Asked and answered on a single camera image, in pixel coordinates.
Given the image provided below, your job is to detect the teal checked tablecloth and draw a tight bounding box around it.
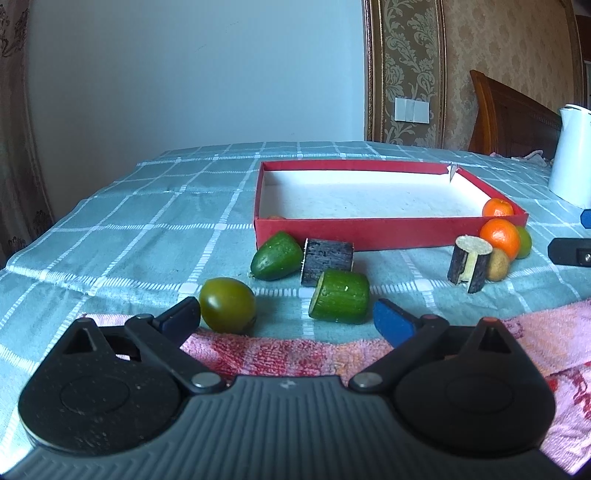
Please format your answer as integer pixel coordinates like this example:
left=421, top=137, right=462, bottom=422
left=1, top=142, right=590, bottom=470

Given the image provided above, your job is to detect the white electric kettle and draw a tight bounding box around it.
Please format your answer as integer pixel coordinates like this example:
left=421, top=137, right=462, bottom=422
left=549, top=104, right=591, bottom=209

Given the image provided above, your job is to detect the green cucumber end piece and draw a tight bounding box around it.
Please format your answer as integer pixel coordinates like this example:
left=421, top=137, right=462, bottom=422
left=250, top=231, right=304, bottom=281

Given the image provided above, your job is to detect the white wall switch panel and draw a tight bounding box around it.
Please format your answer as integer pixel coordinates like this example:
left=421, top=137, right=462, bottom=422
left=394, top=97, right=431, bottom=124

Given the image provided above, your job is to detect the green tomato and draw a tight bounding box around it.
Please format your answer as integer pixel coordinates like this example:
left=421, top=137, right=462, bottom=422
left=516, top=226, right=532, bottom=259
left=198, top=277, right=256, bottom=334

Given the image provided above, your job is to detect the pink cloth on bed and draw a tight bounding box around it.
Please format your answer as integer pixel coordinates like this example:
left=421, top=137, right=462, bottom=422
left=490, top=150, right=553, bottom=166

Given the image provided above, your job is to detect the dark eggplant chunk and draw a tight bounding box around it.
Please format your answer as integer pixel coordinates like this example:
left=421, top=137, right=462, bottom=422
left=301, top=238, right=353, bottom=287

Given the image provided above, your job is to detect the split eggplant chunk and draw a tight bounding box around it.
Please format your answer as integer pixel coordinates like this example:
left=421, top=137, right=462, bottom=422
left=447, top=235, right=493, bottom=294

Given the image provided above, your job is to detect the red shallow cardboard box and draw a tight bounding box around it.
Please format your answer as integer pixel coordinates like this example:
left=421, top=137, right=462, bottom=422
left=253, top=159, right=503, bottom=251

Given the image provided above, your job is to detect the orange mandarin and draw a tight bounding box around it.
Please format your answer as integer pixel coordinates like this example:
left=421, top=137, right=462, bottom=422
left=479, top=217, right=521, bottom=261
left=482, top=198, right=514, bottom=217

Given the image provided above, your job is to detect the pink towel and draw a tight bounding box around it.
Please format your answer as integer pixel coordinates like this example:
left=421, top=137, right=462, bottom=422
left=82, top=299, right=591, bottom=476

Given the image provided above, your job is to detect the wooden headboard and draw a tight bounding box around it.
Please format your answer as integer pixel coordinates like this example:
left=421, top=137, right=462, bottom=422
left=469, top=70, right=562, bottom=160

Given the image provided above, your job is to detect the patterned brown curtain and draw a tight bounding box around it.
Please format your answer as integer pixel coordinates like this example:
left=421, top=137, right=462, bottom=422
left=1, top=1, right=54, bottom=265

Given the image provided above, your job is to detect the brown kiwi fruit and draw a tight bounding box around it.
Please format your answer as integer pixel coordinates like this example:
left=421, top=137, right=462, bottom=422
left=486, top=248, right=511, bottom=282

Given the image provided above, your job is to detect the gold wallpaper frame moulding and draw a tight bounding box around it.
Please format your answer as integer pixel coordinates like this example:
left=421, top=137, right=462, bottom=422
left=362, top=0, right=447, bottom=148

